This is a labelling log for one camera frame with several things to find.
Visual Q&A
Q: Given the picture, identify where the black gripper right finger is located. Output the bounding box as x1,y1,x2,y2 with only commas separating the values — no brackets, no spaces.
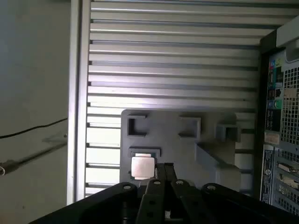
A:
165,163,299,224

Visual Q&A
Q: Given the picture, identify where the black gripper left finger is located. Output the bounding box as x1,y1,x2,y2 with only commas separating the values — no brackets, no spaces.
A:
30,163,165,224

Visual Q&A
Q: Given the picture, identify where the silver square CPU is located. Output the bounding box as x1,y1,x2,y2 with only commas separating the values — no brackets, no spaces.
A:
131,153,157,180

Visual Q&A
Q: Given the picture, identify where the grey plastic parts rack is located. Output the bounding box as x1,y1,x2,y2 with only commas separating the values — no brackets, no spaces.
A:
119,108,255,196

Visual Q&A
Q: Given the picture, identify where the black PC case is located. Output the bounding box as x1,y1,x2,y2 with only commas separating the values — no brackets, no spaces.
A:
258,23,299,208

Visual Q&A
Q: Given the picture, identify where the grey metal rod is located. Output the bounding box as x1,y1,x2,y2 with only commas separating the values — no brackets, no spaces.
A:
0,140,68,175

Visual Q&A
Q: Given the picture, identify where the thin black floor cable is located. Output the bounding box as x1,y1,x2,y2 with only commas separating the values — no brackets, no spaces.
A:
0,118,69,139

